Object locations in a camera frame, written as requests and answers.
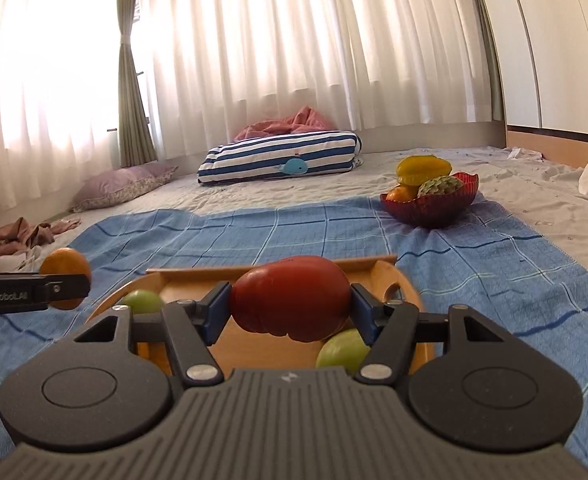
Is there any small orange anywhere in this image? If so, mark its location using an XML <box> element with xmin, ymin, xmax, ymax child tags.
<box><xmin>39</xmin><ymin>247</ymin><xmax>91</xmax><ymax>310</ymax></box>

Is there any red tomato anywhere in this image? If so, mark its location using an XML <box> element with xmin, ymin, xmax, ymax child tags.
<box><xmin>230</xmin><ymin>256</ymin><xmax>352</xmax><ymax>342</ymax></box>

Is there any brown crumpled cloth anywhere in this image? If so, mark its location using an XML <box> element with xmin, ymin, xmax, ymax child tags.
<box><xmin>0</xmin><ymin>217</ymin><xmax>80</xmax><ymax>272</ymax></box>

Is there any green apple left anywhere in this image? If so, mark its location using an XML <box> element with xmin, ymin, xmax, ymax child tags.
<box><xmin>118</xmin><ymin>289</ymin><xmax>165</xmax><ymax>314</ymax></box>

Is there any blue checked blanket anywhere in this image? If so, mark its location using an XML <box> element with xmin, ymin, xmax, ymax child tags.
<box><xmin>0</xmin><ymin>197</ymin><xmax>588</xmax><ymax>466</ymax></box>

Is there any green apple right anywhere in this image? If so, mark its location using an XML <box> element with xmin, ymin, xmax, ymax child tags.
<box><xmin>316</xmin><ymin>328</ymin><xmax>370</xmax><ymax>376</ymax></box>

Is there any purple floral pillow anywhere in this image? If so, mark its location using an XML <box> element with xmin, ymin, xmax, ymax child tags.
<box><xmin>70</xmin><ymin>162</ymin><xmax>178</xmax><ymax>212</ymax></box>

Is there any red glass fruit bowl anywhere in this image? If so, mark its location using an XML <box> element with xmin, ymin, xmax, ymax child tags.
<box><xmin>380</xmin><ymin>172</ymin><xmax>478</xmax><ymax>229</ymax></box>

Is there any green custard apple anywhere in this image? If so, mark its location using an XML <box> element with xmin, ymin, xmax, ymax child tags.
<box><xmin>416</xmin><ymin>174</ymin><xmax>463</xmax><ymax>197</ymax></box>

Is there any orange fruit in bowl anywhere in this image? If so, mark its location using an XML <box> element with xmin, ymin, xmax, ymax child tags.
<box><xmin>386</xmin><ymin>184</ymin><xmax>419</xmax><ymax>203</ymax></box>

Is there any olive green drape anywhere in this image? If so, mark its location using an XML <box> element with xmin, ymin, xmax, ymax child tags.
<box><xmin>116</xmin><ymin>0</ymin><xmax>156</xmax><ymax>167</ymax></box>

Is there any yellow starfruit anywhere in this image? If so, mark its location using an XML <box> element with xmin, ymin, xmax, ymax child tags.
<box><xmin>396</xmin><ymin>155</ymin><xmax>452</xmax><ymax>188</ymax></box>

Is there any blue striped whale pillow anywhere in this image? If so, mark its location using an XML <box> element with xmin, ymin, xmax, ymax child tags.
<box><xmin>196</xmin><ymin>130</ymin><xmax>361</xmax><ymax>185</ymax></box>

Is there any pink crumpled blanket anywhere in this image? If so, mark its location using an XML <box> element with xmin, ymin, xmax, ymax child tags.
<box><xmin>233</xmin><ymin>106</ymin><xmax>336</xmax><ymax>142</ymax></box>

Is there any white sheer curtain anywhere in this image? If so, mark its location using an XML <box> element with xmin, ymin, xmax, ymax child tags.
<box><xmin>0</xmin><ymin>0</ymin><xmax>501</xmax><ymax>212</ymax></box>

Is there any white wardrobe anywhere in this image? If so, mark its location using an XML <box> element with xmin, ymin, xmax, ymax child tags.
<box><xmin>483</xmin><ymin>0</ymin><xmax>588</xmax><ymax>134</ymax></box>

